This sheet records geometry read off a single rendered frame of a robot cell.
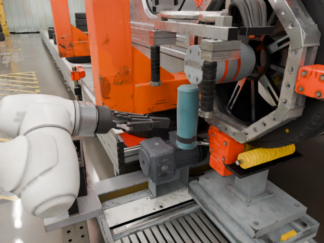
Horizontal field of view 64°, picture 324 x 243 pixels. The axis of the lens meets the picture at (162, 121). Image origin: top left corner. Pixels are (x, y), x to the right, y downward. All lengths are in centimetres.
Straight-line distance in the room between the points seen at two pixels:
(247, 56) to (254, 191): 64
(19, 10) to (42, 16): 91
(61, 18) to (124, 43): 193
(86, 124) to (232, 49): 40
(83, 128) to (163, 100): 76
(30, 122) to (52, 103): 7
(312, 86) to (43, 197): 64
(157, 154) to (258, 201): 50
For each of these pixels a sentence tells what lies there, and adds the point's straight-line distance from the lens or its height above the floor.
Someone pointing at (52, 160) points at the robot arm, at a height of 77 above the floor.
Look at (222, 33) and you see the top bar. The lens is 67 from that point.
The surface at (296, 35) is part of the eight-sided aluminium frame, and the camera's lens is 76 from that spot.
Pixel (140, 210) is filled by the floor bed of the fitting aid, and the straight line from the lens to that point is 139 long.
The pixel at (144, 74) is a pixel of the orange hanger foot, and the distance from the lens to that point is 129.
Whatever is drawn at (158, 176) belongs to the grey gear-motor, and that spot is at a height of 28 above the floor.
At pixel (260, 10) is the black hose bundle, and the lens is 75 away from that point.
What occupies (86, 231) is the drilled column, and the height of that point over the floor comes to 18.
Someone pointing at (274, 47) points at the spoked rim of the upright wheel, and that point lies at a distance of 95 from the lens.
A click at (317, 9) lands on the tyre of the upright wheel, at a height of 102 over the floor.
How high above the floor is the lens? 102
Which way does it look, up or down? 24 degrees down
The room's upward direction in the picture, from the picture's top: straight up
